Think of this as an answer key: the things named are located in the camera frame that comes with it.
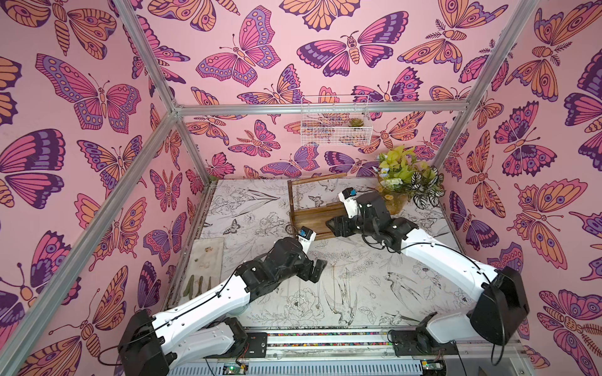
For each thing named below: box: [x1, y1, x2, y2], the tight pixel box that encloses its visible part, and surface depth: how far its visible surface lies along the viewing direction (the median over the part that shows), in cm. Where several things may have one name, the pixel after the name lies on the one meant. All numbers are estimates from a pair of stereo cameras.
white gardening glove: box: [180, 237, 225, 304], surface depth 94 cm
